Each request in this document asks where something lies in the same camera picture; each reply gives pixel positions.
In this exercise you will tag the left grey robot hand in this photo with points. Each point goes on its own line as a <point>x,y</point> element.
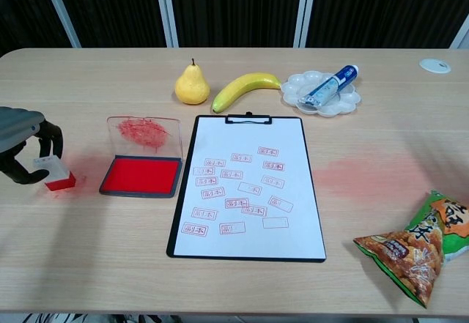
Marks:
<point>18,125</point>

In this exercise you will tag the small red stamp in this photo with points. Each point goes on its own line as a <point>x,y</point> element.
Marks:
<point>60,182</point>

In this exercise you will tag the red ink pad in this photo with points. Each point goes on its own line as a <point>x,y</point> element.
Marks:
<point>141,176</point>

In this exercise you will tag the yellow pear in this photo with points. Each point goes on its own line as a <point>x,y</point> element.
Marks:
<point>192,88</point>

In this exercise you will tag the yellow banana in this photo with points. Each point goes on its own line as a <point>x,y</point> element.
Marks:
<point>242,86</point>

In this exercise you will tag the black clipboard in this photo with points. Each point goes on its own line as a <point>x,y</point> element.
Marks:
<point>249,119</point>

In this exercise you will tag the blue white toothpaste tube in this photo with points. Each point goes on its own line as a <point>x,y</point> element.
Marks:
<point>329,86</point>

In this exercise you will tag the white flower-shaped palette dish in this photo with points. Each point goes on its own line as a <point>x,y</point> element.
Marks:
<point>344,99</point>

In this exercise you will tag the green orange snack bag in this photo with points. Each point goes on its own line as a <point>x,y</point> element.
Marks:
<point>414,257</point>

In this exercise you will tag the grey aluminium partition post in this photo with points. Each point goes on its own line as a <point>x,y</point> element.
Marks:
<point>461,35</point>
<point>305,8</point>
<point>58,8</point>
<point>165,8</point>

